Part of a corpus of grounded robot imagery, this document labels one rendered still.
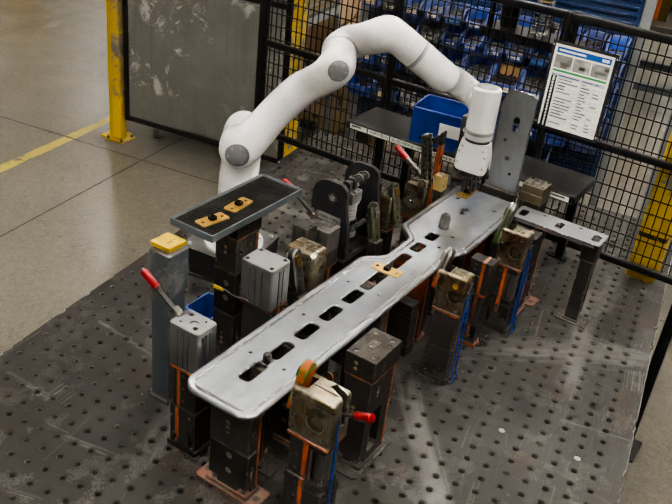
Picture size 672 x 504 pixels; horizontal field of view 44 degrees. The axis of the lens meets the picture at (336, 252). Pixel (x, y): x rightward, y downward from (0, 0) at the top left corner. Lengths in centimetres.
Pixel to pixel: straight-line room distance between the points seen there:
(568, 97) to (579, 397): 106
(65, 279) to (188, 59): 162
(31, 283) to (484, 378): 230
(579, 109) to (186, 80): 271
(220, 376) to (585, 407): 109
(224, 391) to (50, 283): 232
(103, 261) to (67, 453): 215
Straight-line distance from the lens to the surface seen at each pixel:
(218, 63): 491
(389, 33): 236
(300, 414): 176
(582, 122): 301
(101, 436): 215
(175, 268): 200
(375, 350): 191
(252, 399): 178
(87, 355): 240
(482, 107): 247
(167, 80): 514
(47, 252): 427
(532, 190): 279
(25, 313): 384
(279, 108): 244
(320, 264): 218
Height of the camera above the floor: 215
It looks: 30 degrees down
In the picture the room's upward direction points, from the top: 7 degrees clockwise
